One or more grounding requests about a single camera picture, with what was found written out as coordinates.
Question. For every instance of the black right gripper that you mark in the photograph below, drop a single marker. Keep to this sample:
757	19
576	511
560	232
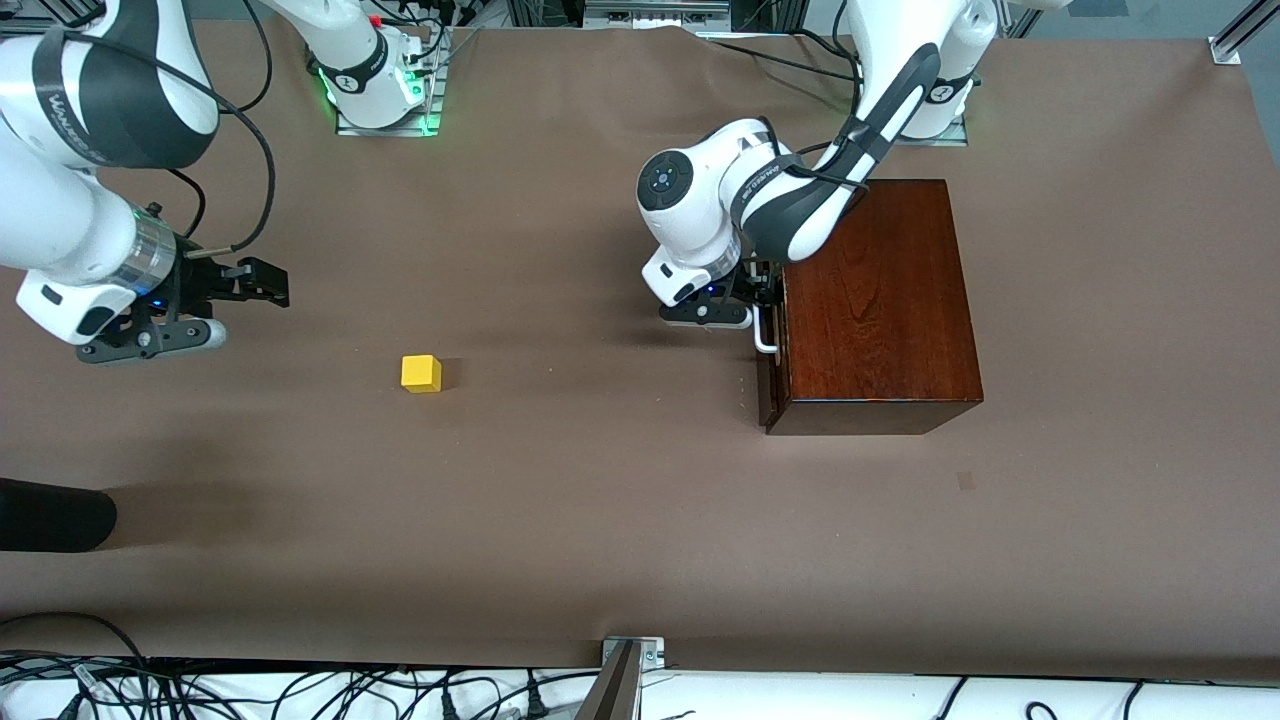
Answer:
200	284

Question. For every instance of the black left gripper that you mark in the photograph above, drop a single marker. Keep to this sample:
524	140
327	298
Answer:
757	284

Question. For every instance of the yellow wooden cube block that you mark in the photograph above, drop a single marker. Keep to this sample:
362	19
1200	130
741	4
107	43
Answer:
420	373

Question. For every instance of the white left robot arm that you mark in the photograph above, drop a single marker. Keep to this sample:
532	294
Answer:
700	200

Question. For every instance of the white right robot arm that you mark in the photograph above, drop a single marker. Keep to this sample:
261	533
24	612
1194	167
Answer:
60	220

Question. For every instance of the dark brown wooden cabinet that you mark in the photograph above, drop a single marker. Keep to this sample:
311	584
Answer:
880	300

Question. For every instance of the brown table cover sheet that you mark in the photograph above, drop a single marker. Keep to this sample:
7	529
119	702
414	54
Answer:
560	500

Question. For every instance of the black ribbed cylinder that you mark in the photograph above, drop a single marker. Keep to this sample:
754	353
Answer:
50	515

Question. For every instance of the white cloth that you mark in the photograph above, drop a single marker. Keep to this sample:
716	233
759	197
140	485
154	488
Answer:
800	700

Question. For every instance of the aluminium profile bar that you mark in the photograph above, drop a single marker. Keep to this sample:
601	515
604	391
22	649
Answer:
612	690

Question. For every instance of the aluminium corner profile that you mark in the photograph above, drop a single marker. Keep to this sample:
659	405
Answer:
1245	25

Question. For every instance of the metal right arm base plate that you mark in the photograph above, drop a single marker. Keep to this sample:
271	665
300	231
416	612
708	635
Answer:
390	130

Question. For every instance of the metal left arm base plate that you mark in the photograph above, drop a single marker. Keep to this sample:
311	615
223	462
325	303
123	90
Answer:
935	141

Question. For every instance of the silver corner bracket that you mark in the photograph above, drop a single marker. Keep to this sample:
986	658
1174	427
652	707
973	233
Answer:
650	652

